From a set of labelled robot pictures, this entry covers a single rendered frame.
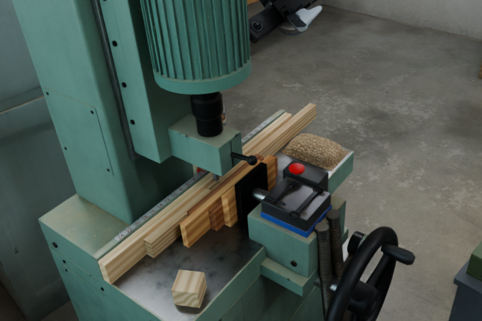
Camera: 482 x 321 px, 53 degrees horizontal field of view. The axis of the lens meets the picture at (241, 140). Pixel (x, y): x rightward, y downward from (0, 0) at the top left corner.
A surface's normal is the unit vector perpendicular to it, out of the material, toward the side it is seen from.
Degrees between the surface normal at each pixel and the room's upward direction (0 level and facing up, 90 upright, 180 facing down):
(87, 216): 0
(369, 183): 0
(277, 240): 90
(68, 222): 0
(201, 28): 90
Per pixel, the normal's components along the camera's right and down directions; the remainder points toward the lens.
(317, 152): -0.36, -0.31
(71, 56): -0.61, 0.47
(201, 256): -0.07, -0.83
